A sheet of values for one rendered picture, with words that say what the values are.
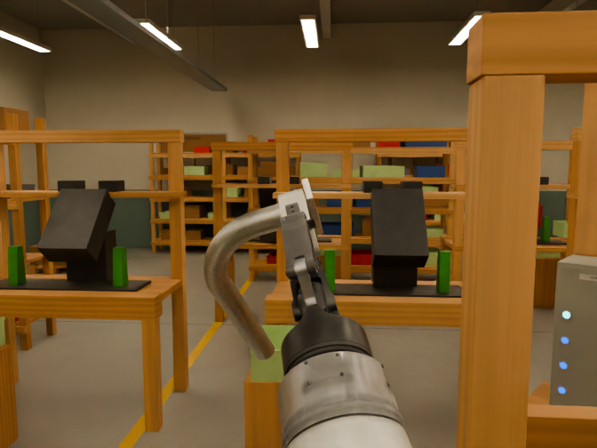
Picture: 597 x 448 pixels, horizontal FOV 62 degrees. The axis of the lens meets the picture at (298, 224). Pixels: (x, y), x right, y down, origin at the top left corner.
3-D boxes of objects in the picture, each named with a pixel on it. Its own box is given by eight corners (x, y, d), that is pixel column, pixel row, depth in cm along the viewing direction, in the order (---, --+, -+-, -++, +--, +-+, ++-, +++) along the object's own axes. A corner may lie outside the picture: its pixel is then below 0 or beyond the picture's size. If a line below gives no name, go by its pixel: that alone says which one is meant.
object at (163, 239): (299, 255, 986) (299, 140, 962) (151, 253, 1008) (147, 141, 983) (301, 251, 1040) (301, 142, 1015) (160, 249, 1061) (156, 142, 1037)
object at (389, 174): (451, 285, 731) (457, 131, 707) (248, 282, 753) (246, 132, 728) (443, 277, 785) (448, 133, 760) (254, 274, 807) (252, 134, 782)
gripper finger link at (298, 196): (285, 238, 53) (283, 234, 52) (279, 199, 58) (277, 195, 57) (313, 231, 52) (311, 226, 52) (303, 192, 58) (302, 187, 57)
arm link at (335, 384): (399, 398, 33) (376, 328, 37) (266, 433, 33) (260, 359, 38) (413, 459, 39) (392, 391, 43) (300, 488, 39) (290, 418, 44)
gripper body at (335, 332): (383, 395, 43) (359, 313, 50) (367, 336, 37) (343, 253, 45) (299, 417, 43) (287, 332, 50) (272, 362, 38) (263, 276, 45)
